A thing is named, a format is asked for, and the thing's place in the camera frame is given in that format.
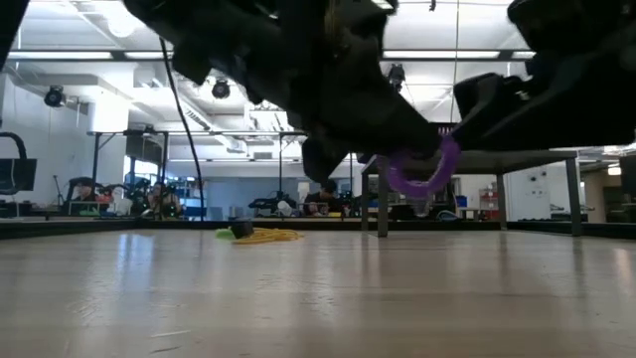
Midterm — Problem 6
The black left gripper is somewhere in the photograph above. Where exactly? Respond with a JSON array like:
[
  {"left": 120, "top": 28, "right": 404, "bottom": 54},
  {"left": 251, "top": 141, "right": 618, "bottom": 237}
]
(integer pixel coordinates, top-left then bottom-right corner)
[{"left": 257, "top": 29, "right": 442, "bottom": 182}]

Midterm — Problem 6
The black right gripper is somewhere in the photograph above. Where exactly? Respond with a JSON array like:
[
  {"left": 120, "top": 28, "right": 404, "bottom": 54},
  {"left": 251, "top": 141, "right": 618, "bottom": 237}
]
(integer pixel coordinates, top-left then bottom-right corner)
[{"left": 451, "top": 0, "right": 636, "bottom": 152}]

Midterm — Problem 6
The purple spiral wrist coil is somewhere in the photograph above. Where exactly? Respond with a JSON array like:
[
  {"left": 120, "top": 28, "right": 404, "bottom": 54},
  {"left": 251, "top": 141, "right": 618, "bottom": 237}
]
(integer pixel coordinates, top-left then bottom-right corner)
[{"left": 377, "top": 136, "right": 461, "bottom": 200}]

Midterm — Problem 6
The yellow spiral wrist coil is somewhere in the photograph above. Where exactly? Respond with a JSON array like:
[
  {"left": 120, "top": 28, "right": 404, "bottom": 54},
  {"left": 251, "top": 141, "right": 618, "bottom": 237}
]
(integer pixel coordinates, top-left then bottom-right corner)
[{"left": 233, "top": 227, "right": 302, "bottom": 246}]

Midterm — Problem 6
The grey desk shelf riser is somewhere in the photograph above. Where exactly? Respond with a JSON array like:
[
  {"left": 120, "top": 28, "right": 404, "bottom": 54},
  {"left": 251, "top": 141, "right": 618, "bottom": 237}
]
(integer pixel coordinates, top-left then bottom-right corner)
[{"left": 361, "top": 149, "right": 582, "bottom": 238}]

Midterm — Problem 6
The person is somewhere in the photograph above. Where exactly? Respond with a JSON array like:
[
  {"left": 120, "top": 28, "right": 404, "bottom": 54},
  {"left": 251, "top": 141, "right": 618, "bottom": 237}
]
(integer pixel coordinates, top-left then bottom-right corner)
[
  {"left": 303, "top": 178, "right": 345, "bottom": 217},
  {"left": 69, "top": 178, "right": 100, "bottom": 216},
  {"left": 148, "top": 181, "right": 181, "bottom": 219}
]

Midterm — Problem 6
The red white shelf unit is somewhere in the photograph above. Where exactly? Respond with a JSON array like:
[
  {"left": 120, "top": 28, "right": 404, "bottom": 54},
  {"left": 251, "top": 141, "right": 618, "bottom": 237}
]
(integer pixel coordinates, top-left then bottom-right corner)
[{"left": 479, "top": 186, "right": 500, "bottom": 221}]

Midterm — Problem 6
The black background monitor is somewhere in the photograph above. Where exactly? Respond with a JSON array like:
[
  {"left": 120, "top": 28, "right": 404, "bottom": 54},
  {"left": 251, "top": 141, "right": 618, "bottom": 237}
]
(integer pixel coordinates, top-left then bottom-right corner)
[{"left": 0, "top": 157, "right": 39, "bottom": 195}]

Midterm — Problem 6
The black metal background frame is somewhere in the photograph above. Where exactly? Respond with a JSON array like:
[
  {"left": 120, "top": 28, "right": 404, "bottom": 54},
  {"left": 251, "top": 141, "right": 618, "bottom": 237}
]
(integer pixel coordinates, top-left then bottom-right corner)
[
  {"left": 277, "top": 130, "right": 355, "bottom": 220},
  {"left": 87, "top": 129, "right": 171, "bottom": 220}
]

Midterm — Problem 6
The black ceiling camera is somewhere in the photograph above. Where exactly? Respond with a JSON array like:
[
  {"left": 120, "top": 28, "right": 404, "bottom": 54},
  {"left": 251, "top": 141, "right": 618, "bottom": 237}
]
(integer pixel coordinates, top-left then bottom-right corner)
[
  {"left": 388, "top": 63, "right": 406, "bottom": 93},
  {"left": 43, "top": 85, "right": 67, "bottom": 108},
  {"left": 211, "top": 77, "right": 233, "bottom": 100}
]

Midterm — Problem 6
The black table edge rail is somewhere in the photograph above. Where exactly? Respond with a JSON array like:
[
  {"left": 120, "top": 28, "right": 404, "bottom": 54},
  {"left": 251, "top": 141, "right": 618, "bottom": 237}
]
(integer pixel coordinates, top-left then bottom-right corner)
[{"left": 0, "top": 217, "right": 636, "bottom": 240}]

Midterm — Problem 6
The thin hanging ceiling cable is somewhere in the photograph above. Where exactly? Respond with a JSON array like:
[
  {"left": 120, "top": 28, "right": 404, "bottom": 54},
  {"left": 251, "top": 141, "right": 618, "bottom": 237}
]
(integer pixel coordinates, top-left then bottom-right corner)
[{"left": 449, "top": 0, "right": 461, "bottom": 89}]

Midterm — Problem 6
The long black hanging cable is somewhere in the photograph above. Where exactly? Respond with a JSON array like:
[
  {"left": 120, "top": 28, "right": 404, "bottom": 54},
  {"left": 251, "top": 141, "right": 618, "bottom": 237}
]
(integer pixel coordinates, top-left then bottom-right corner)
[{"left": 158, "top": 38, "right": 206, "bottom": 221}]

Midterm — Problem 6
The black overhead frame beam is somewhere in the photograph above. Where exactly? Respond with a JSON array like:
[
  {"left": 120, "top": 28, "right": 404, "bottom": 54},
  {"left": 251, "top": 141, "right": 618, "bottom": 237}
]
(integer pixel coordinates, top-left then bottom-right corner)
[{"left": 7, "top": 48, "right": 536, "bottom": 63}]

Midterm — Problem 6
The black curved hose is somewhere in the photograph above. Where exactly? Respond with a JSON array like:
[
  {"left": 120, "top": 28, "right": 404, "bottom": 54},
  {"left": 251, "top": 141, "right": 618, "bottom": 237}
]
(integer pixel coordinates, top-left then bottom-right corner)
[{"left": 0, "top": 131, "right": 29, "bottom": 196}]

